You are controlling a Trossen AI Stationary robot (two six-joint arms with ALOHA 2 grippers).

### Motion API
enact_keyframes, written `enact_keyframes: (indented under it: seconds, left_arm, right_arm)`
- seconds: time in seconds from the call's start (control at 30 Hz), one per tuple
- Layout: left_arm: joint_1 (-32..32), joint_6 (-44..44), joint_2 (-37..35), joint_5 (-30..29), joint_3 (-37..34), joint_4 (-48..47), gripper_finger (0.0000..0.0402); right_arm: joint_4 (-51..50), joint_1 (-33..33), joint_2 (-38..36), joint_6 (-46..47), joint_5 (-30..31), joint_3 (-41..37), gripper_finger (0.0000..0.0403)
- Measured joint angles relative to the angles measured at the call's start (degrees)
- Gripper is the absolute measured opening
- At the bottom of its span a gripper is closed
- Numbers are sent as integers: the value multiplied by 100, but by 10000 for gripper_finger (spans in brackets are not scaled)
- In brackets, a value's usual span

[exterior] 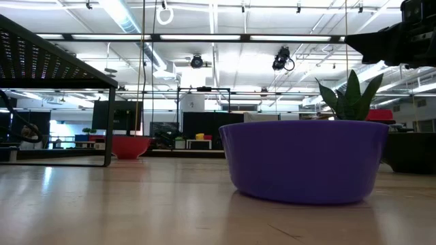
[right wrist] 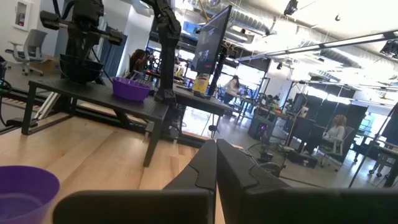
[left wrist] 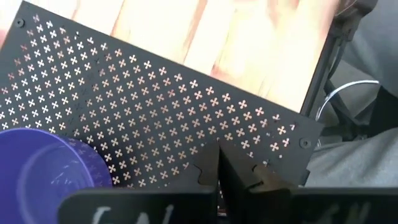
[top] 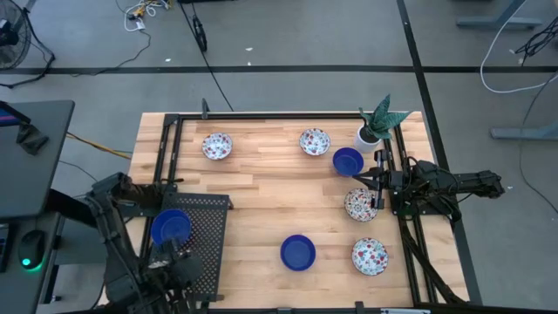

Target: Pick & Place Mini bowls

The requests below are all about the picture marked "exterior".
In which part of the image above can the blue mini bowl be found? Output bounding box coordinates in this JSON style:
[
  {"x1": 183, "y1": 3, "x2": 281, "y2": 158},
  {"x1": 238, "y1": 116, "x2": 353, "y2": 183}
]
[{"x1": 219, "y1": 119, "x2": 390, "y2": 206}]

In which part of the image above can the red flower print mini bowl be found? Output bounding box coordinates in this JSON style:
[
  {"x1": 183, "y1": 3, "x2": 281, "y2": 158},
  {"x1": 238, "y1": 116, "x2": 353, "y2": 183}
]
[{"x1": 111, "y1": 135, "x2": 153, "y2": 161}]

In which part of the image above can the green snake plant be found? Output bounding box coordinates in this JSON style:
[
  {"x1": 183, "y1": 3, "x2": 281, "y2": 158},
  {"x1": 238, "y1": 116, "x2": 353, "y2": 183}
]
[{"x1": 315, "y1": 69, "x2": 385, "y2": 122}]

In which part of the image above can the round black ceiling fixture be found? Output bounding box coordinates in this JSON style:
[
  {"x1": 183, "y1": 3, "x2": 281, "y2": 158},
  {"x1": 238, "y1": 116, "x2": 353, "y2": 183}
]
[{"x1": 189, "y1": 54, "x2": 204, "y2": 69}]

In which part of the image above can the black partition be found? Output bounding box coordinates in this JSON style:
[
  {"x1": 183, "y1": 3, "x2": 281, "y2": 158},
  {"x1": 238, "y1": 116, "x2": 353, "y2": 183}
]
[{"x1": 183, "y1": 112, "x2": 245, "y2": 150}]

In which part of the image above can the small white table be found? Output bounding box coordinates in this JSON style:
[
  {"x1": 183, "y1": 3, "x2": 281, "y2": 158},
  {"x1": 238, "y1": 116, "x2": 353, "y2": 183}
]
[{"x1": 186, "y1": 139, "x2": 213, "y2": 150}]

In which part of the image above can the black overhead light beam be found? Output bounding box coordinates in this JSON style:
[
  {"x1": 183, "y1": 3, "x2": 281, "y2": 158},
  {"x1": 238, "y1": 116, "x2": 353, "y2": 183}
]
[{"x1": 33, "y1": 33, "x2": 347, "y2": 44}]

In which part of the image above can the dark background monitor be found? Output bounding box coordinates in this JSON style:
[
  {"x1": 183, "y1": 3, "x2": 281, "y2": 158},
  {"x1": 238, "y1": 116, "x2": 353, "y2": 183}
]
[{"x1": 149, "y1": 121, "x2": 181, "y2": 137}]

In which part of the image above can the black display panel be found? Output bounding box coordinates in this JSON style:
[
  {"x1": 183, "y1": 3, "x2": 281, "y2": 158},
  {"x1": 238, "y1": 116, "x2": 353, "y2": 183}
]
[{"x1": 91, "y1": 100, "x2": 144, "y2": 137}]

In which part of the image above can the black perforated metal rack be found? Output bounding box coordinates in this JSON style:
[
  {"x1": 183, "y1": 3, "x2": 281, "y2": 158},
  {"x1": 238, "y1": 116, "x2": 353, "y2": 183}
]
[{"x1": 0, "y1": 14, "x2": 119, "y2": 168}]

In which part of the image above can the person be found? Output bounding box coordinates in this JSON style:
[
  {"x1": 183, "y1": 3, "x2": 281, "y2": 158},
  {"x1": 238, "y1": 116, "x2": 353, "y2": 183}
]
[{"x1": 18, "y1": 124, "x2": 41, "y2": 150}]

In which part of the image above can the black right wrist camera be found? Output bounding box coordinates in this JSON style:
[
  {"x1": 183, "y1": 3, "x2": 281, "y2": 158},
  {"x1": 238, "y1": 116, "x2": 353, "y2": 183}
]
[{"x1": 400, "y1": 0, "x2": 436, "y2": 25}]

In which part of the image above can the black hanging camera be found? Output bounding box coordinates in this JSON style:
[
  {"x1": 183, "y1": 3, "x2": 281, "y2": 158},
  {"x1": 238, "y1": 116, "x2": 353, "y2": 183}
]
[{"x1": 271, "y1": 46, "x2": 296, "y2": 72}]

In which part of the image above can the white cable ring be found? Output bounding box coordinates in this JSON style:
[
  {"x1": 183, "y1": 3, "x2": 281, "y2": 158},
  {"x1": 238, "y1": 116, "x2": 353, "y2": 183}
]
[{"x1": 155, "y1": 5, "x2": 175, "y2": 27}]

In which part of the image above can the black aluminium rig frame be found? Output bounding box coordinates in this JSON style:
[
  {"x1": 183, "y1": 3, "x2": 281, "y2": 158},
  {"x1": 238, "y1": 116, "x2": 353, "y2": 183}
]
[{"x1": 0, "y1": 148, "x2": 226, "y2": 161}]

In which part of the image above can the yellow hanging cord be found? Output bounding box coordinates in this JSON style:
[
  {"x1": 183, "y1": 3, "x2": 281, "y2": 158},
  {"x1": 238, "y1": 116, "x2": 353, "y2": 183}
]
[{"x1": 134, "y1": 0, "x2": 146, "y2": 137}]

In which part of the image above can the silver ventilation duct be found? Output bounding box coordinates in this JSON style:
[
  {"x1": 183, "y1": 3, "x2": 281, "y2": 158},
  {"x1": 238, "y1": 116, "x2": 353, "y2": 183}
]
[{"x1": 98, "y1": 0, "x2": 178, "y2": 82}]

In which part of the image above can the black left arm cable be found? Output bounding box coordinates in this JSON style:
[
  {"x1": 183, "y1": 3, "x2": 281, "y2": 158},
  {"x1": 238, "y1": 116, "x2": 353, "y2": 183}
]
[{"x1": 0, "y1": 88, "x2": 44, "y2": 144}]

